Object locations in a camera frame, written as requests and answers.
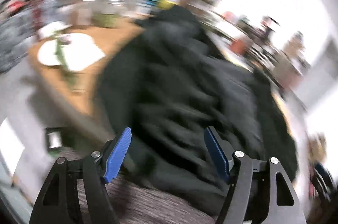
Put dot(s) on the white paper sheet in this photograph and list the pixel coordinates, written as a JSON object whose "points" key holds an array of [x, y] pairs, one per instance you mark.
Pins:
{"points": [[79, 53]]}

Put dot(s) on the patterned dark trousers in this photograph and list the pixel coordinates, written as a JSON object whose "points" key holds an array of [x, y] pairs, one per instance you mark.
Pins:
{"points": [[134, 204]]}

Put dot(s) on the black fleece jacket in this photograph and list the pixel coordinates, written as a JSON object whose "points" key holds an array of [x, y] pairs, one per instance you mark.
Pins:
{"points": [[170, 83]]}

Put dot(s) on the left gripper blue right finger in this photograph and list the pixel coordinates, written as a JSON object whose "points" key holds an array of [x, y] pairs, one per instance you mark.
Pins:
{"points": [[221, 153]]}

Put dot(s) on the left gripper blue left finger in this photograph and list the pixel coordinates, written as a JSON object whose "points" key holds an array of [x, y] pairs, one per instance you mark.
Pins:
{"points": [[114, 154]]}

